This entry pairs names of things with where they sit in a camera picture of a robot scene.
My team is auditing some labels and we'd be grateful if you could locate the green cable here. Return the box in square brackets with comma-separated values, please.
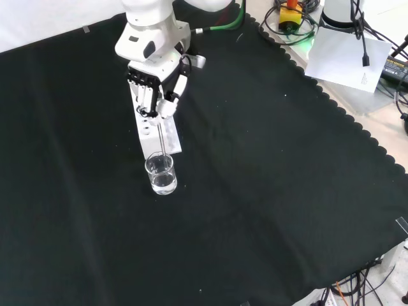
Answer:
[194, 0, 247, 34]

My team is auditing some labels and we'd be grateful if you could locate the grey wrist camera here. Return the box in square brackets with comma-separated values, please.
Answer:
[188, 54, 207, 69]

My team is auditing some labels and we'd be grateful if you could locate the pale board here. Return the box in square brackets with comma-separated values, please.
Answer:
[254, 0, 408, 118]

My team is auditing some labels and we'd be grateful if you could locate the black cable with plug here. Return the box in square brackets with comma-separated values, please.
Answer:
[348, 0, 372, 68]

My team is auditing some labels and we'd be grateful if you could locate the clear glass beaker with water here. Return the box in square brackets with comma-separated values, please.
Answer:
[144, 152, 179, 196]

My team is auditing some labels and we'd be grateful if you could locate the black adapter with yellow label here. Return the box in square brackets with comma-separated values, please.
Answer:
[380, 54, 408, 92]

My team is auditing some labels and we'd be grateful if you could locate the white socket strip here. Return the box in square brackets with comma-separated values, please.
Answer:
[313, 286, 339, 306]

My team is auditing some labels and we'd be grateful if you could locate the white test tube rack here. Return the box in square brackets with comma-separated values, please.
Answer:
[133, 95, 183, 161]

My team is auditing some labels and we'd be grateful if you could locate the white cylinder with black band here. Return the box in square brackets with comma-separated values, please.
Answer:
[318, 0, 365, 32]

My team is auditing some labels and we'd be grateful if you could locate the black looped cable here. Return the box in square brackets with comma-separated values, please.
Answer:
[258, 0, 320, 43]

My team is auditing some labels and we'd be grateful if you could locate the clear glass rod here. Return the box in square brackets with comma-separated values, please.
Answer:
[157, 122, 169, 175]

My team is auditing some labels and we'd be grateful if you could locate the yellow stop button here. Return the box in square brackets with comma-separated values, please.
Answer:
[278, 0, 303, 33]

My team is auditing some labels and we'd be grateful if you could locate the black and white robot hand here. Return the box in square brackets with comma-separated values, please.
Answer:
[127, 52, 193, 126]

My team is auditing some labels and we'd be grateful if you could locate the white paper sheet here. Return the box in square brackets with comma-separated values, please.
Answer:
[303, 26, 393, 94]

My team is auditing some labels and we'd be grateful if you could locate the black bench cloth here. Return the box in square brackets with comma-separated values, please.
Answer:
[0, 0, 408, 306]

